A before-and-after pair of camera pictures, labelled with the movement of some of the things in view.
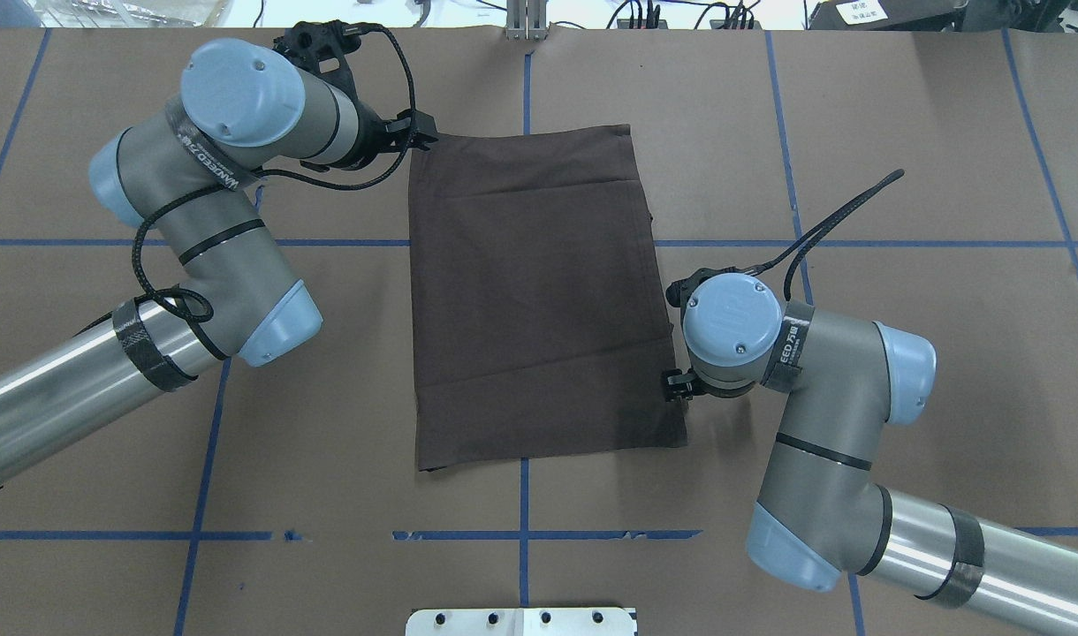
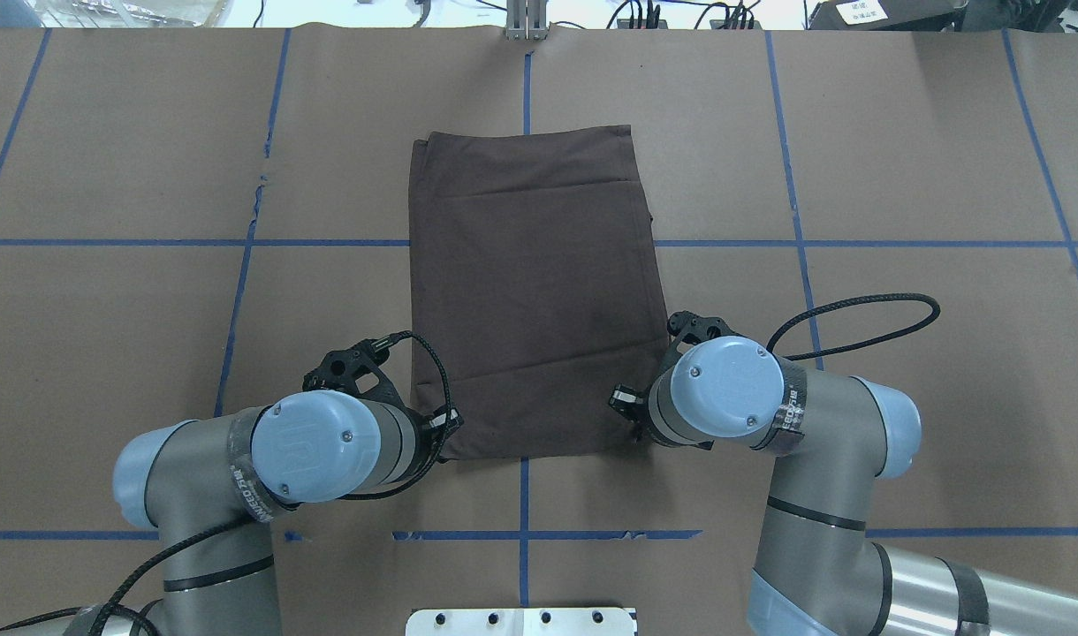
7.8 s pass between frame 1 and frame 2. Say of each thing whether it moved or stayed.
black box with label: stayed
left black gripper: moved
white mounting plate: stayed
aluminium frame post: stayed
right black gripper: moved
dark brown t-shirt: stayed
